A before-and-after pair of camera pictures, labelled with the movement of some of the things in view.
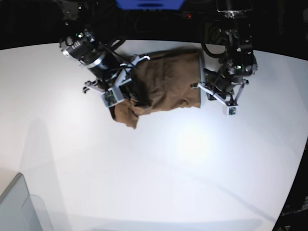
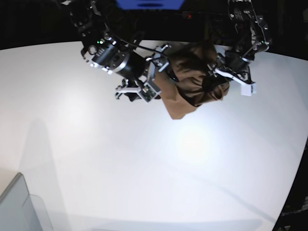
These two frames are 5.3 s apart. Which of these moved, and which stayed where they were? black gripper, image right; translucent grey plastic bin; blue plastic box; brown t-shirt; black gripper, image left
Moved: brown t-shirt; black gripper, image left; black gripper, image right
Stayed: blue plastic box; translucent grey plastic bin
